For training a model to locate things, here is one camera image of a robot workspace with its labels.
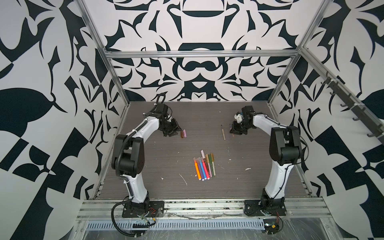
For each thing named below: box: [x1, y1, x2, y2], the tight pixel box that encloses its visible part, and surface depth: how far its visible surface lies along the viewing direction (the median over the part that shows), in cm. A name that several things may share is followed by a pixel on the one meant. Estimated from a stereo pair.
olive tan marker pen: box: [210, 152, 215, 176], surface depth 91 cm
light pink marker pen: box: [200, 149, 213, 178], surface depth 90 cm
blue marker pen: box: [199, 157, 207, 180], surface depth 89 cm
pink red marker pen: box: [201, 157, 210, 180], surface depth 88 cm
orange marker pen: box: [193, 157, 202, 181], surface depth 88 cm
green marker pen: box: [209, 154, 215, 178], surface depth 91 cm
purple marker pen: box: [196, 158, 205, 181], surface depth 88 cm
